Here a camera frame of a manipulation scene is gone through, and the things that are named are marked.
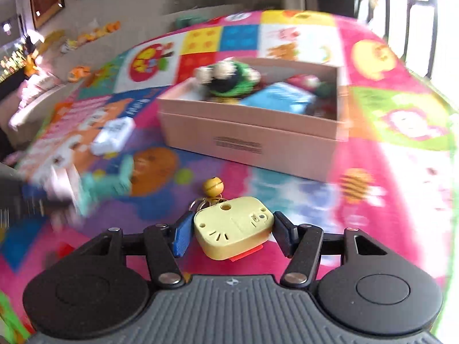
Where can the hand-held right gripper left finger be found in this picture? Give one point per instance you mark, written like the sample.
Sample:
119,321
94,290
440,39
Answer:
183,234

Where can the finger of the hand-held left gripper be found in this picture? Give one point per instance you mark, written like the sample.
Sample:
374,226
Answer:
46,205

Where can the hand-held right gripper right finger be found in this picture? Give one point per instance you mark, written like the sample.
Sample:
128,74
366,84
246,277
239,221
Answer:
283,234

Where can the teal plastic toy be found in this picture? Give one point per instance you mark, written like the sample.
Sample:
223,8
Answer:
107,182

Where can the pink cardboard box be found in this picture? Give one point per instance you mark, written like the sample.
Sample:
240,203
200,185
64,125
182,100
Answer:
251,139

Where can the crochet doll with red hat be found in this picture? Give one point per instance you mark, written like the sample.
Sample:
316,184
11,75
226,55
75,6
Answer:
301,80

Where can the pale pink packet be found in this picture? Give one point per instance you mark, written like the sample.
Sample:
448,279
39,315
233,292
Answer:
64,182

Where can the white blue tissue packet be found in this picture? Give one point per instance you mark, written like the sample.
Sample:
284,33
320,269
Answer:
113,136

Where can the colourful cartoon play mat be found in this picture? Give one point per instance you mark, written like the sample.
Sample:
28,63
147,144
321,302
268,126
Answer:
376,186

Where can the orange plush toy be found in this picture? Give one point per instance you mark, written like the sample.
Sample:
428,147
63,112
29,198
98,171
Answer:
79,72

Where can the shelf of bottles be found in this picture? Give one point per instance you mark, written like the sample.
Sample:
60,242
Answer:
14,61

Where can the green round toy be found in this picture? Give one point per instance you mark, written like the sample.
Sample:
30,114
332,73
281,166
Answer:
324,89

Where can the green black crochet toy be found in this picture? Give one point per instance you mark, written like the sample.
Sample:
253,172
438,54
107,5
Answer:
229,82

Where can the row of plush toys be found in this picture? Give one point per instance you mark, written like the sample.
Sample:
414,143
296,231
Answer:
89,36

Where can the green cloth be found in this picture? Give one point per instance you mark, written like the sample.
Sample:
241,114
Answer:
190,21

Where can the black window frame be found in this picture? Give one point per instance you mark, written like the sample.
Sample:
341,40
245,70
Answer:
412,7

